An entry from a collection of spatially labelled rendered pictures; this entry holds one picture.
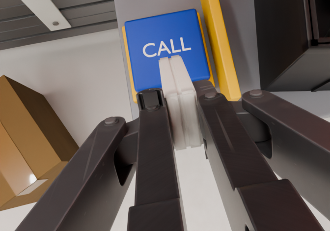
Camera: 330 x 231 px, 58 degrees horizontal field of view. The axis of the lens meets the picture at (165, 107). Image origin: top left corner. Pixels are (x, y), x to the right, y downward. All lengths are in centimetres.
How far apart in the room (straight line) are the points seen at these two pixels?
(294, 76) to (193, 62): 9
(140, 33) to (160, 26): 2
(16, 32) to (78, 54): 20
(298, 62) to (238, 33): 11
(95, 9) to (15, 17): 15
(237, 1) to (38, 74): 63
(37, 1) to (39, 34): 14
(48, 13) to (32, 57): 28
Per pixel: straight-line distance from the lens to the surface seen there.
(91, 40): 84
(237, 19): 33
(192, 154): 74
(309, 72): 26
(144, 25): 29
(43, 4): 60
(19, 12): 63
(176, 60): 19
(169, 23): 29
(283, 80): 27
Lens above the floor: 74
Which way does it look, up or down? 79 degrees down
